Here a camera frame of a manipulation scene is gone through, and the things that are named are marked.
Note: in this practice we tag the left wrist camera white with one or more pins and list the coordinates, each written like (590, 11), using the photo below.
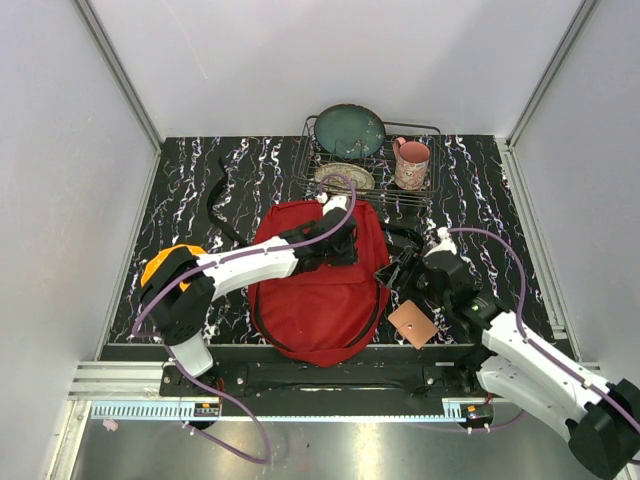
(329, 203)

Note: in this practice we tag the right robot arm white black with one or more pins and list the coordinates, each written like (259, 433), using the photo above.
(597, 418)

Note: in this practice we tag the red backpack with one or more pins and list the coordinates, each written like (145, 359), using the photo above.
(329, 315)

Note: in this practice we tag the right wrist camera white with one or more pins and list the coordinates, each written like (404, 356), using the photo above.
(445, 243)

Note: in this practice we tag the orange perforated plate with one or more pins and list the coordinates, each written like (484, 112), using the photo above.
(154, 264)

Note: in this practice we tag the aluminium frame rail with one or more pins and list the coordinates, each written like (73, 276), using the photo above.
(157, 391)

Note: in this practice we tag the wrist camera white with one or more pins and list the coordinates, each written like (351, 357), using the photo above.
(445, 243)
(329, 203)

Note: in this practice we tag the black wire dish rack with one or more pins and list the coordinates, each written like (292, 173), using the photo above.
(393, 162)

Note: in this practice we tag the pink patterned mug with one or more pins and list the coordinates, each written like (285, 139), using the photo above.
(412, 161)

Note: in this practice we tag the patterned beige plate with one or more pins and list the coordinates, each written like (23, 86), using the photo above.
(333, 176)

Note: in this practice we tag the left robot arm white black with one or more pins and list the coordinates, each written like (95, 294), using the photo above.
(180, 283)

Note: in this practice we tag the teal ceramic plate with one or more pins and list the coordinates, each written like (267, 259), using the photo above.
(349, 131)

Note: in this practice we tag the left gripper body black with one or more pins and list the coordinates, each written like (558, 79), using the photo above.
(341, 255)

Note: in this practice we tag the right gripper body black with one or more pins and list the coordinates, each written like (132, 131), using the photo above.
(427, 291)

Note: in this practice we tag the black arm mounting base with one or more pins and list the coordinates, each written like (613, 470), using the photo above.
(434, 371)

